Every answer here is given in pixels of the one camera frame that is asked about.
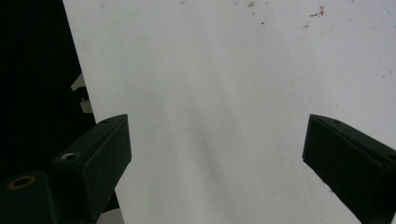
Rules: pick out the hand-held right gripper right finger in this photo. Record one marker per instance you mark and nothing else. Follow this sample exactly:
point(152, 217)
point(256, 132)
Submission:
point(351, 161)

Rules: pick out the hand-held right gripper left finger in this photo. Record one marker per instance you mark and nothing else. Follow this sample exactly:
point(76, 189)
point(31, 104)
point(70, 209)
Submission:
point(90, 168)

